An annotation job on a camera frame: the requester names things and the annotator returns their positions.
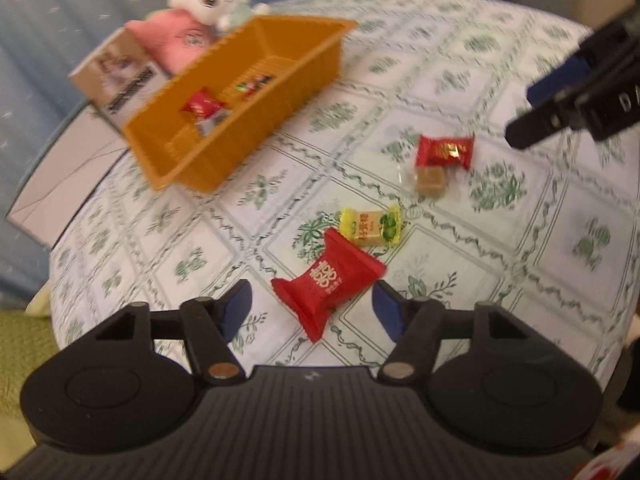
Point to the clear packet of dark snack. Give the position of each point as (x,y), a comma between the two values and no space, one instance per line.
(212,124)

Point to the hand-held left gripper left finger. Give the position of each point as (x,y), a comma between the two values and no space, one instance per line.
(237,307)

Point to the red foil candy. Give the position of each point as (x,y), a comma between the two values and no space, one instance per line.
(445,152)

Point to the large red candy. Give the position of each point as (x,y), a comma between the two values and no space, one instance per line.
(325,280)

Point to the clear wrapped caramel candy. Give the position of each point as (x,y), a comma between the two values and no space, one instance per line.
(430,180)

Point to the yellow wrapped candy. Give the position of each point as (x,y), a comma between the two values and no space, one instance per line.
(367,225)

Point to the dark cloth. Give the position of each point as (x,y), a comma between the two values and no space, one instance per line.
(631,365)

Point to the pink plush toy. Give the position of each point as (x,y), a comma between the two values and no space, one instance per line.
(170,35)

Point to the green red candy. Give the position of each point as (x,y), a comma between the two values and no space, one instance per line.
(250,86)

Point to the brown printed cardboard box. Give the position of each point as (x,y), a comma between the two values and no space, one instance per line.
(120,80)

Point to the pale green sofa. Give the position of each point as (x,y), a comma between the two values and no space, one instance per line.
(20,360)

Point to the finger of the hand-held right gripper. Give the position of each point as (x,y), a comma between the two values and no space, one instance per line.
(555,82)
(540,121)

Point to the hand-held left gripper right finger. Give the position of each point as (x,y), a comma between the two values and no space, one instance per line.
(387,312)

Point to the red white printed cloth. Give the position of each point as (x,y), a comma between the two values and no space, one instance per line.
(607,465)

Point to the red gold print snack packet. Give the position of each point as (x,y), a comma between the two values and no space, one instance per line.
(202,105)

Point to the orange plastic tray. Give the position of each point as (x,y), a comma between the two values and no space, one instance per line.
(225,160)

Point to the white flat carton box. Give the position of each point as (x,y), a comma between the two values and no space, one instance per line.
(60,180)

